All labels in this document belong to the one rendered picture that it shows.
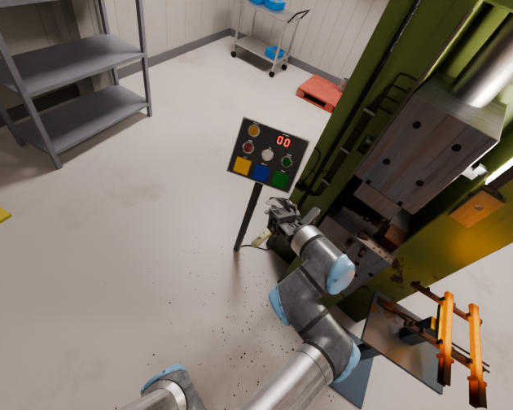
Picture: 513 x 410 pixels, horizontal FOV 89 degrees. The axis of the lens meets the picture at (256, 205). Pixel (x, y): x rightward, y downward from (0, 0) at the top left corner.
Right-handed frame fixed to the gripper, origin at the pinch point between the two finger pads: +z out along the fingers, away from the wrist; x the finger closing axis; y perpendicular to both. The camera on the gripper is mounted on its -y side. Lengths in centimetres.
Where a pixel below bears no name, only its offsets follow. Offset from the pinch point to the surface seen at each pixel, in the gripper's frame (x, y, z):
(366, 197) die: 11, -55, 4
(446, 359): 48, -52, -55
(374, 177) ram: 0, -53, 3
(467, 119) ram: -31, -60, -17
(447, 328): 45, -63, -47
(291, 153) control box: -1.1, -29.7, 33.4
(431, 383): 77, -65, -56
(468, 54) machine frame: -50, -94, 10
